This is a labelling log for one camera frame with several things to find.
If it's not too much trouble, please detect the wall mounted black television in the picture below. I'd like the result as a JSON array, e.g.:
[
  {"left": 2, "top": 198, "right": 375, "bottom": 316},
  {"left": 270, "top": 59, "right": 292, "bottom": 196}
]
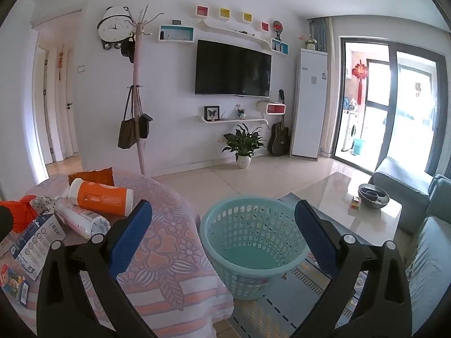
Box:
[{"left": 195, "top": 40, "right": 272, "bottom": 98}]

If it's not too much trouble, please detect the orange soymilk paper cup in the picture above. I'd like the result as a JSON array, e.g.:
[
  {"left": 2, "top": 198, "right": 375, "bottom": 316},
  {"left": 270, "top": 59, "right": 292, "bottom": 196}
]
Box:
[{"left": 68, "top": 178, "right": 134, "bottom": 217}]

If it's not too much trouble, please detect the red chinese knot decoration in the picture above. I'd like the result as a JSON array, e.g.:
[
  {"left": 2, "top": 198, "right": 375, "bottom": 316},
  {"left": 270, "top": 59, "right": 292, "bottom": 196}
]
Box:
[{"left": 351, "top": 61, "right": 368, "bottom": 105}]

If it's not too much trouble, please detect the white curved upper shelf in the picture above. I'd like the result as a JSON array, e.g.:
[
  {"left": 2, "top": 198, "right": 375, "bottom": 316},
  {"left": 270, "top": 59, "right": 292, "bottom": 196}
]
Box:
[{"left": 199, "top": 19, "right": 271, "bottom": 50}]

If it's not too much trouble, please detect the brown tote bag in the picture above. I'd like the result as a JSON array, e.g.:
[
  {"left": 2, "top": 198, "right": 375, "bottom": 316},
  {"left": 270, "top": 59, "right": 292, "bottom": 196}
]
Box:
[{"left": 118, "top": 86, "right": 138, "bottom": 150}]

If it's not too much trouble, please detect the teal grey sofa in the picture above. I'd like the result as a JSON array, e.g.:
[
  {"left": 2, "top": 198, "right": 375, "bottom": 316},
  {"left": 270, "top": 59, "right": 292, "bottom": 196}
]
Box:
[{"left": 369, "top": 157, "right": 450, "bottom": 337}]

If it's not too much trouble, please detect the grey fruit bowl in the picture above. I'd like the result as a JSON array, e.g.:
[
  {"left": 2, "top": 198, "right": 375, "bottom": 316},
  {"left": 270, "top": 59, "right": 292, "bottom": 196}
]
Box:
[{"left": 358, "top": 184, "right": 390, "bottom": 209}]

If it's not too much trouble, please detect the white interior door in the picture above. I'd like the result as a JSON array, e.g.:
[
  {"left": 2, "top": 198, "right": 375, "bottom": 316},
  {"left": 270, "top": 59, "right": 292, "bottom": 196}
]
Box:
[{"left": 67, "top": 50, "right": 79, "bottom": 154}]

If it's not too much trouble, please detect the small colourful box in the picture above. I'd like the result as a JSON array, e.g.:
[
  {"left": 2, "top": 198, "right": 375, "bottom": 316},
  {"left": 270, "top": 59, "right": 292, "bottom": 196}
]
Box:
[{"left": 351, "top": 196, "right": 361, "bottom": 209}]

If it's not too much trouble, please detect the framed butterfly picture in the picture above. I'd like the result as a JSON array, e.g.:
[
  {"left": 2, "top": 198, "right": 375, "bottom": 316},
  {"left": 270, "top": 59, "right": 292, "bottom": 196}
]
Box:
[{"left": 203, "top": 105, "right": 220, "bottom": 122}]

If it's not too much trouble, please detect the tiger playing card box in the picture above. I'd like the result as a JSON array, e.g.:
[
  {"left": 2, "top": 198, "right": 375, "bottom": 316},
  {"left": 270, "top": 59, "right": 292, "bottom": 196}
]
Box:
[{"left": 1, "top": 264, "right": 29, "bottom": 308}]

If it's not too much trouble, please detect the red fluffy cloth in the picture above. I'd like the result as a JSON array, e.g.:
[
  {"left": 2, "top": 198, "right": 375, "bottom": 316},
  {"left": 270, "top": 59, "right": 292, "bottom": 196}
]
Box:
[{"left": 0, "top": 195, "right": 38, "bottom": 234}]

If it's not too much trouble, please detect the dark acoustic guitar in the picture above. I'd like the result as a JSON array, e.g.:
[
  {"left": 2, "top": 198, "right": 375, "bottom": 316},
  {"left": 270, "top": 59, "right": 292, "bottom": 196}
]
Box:
[{"left": 267, "top": 88, "right": 291, "bottom": 157}]

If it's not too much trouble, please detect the polka dot paper wrapper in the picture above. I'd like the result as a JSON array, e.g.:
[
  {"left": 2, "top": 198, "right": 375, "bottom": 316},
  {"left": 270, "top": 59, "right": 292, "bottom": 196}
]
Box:
[{"left": 30, "top": 196, "right": 55, "bottom": 215}]

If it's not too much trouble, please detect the patterned blue rug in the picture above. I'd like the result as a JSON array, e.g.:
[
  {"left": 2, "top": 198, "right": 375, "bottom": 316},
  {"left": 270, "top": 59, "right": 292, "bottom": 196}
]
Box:
[{"left": 227, "top": 192, "right": 368, "bottom": 338}]

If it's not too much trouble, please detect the pink white tissue pack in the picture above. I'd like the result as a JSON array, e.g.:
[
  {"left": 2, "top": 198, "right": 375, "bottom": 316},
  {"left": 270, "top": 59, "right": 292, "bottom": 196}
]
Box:
[{"left": 54, "top": 198, "right": 111, "bottom": 240}]

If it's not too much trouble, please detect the small black bag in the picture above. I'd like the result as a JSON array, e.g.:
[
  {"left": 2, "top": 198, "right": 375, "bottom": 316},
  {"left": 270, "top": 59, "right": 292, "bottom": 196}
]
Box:
[{"left": 136, "top": 86, "right": 154, "bottom": 140}]

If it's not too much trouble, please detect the pink floral tablecloth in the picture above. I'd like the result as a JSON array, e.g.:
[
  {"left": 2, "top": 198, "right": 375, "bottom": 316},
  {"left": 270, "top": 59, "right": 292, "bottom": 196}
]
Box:
[{"left": 112, "top": 168, "right": 234, "bottom": 337}]

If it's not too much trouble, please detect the white standing air conditioner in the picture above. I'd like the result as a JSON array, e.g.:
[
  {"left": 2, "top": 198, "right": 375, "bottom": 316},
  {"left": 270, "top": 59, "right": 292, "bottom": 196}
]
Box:
[{"left": 291, "top": 49, "right": 328, "bottom": 160}]

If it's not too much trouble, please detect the glass coffee table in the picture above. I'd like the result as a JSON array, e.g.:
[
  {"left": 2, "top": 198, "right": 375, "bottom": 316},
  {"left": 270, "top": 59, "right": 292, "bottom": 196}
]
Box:
[{"left": 281, "top": 172, "right": 404, "bottom": 247}]

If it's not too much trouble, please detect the panda wall clock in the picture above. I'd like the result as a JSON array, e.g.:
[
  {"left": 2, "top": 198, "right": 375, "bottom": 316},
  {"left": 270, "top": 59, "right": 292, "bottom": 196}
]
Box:
[{"left": 97, "top": 6, "right": 134, "bottom": 50}]

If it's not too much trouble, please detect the orange snack bag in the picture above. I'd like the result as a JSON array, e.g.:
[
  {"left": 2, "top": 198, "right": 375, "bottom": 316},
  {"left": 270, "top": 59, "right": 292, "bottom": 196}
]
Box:
[{"left": 68, "top": 167, "right": 115, "bottom": 186}]

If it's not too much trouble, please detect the pink coat rack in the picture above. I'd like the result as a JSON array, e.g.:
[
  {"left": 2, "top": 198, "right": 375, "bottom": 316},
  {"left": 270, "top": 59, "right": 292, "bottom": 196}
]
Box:
[{"left": 131, "top": 4, "right": 163, "bottom": 175}]

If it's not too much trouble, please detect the sliding glass balcony door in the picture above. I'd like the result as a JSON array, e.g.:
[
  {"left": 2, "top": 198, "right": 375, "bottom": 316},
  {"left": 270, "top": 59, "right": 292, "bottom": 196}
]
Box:
[{"left": 332, "top": 37, "right": 448, "bottom": 175}]

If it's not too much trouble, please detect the turquoise plastic laundry basket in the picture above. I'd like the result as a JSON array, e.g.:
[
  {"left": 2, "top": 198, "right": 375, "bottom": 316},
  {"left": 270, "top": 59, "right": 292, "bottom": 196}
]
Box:
[{"left": 199, "top": 196, "right": 309, "bottom": 301}]

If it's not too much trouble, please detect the red white box shelf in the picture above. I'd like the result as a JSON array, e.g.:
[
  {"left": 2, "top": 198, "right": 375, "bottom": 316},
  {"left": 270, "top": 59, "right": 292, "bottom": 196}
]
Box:
[{"left": 265, "top": 103, "right": 286, "bottom": 115}]

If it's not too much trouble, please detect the potted green plant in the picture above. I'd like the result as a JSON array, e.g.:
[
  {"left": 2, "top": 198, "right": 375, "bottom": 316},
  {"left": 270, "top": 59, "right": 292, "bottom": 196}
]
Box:
[{"left": 222, "top": 123, "right": 264, "bottom": 169}]

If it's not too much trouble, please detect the blue white carton box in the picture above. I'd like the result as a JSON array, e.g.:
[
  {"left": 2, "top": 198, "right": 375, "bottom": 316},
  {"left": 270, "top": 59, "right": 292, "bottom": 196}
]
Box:
[{"left": 10, "top": 214, "right": 67, "bottom": 281}]

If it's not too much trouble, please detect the white lower wall shelf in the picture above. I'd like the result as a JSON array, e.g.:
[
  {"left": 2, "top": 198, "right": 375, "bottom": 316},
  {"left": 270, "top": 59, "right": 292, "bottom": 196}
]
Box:
[{"left": 197, "top": 115, "right": 269, "bottom": 127}]

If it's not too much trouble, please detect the blue white box shelf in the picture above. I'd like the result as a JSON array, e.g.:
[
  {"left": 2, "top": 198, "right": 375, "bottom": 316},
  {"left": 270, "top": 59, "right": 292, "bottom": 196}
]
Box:
[{"left": 158, "top": 25, "right": 195, "bottom": 43}]

